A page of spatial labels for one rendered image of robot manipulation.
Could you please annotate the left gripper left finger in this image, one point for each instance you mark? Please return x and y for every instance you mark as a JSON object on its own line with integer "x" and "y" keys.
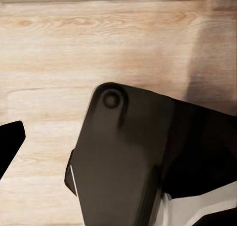
{"x": 12, "y": 136}

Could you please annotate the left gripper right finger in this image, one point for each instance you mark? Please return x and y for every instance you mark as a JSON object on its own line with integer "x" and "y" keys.
{"x": 229, "y": 136}

